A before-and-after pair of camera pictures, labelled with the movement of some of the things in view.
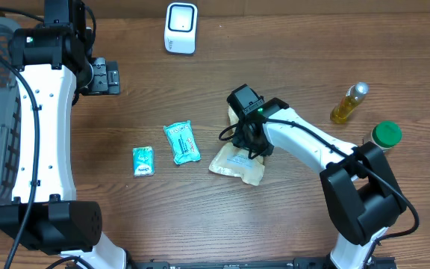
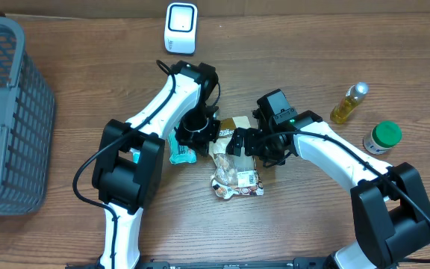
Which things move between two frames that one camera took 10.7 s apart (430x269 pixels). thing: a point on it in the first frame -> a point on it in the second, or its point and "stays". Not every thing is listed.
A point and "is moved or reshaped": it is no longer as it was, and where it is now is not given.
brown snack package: x=236 y=159 is moved or reshaped
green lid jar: x=387 y=134 stays
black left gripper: x=111 y=77 -> x=203 y=135
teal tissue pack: x=183 y=143 stays
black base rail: x=263 y=263 stays
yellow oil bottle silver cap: x=354 y=96 stays
